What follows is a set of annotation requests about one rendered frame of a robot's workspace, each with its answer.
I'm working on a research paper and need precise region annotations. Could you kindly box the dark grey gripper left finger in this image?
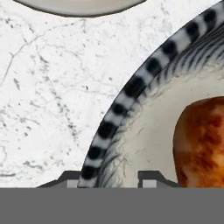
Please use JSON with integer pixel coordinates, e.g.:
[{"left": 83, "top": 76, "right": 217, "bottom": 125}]
[{"left": 36, "top": 170, "right": 83, "bottom": 189}]

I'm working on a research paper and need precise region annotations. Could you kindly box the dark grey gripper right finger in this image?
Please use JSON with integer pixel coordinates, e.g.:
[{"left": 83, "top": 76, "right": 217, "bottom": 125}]
[{"left": 137, "top": 170, "right": 183, "bottom": 189}]

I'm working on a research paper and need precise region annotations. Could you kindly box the brown chicken drumstick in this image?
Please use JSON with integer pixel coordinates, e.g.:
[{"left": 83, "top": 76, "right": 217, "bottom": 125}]
[{"left": 172, "top": 96, "right": 224, "bottom": 189}]

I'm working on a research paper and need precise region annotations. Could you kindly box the white bowl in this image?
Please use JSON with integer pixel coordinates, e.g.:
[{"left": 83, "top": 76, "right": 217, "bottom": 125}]
[{"left": 11, "top": 0, "right": 149, "bottom": 18}]

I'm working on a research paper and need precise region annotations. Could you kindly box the black and white striped plate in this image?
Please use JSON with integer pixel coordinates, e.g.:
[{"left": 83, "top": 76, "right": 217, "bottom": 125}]
[{"left": 76, "top": 0, "right": 224, "bottom": 189}]

